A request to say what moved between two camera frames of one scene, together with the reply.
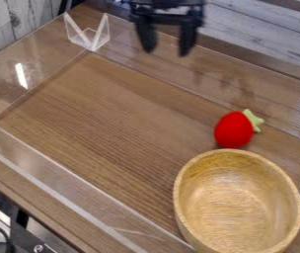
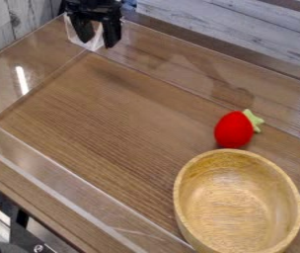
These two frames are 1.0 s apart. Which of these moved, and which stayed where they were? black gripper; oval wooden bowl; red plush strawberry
Moved: black gripper
Stayed: oval wooden bowl; red plush strawberry
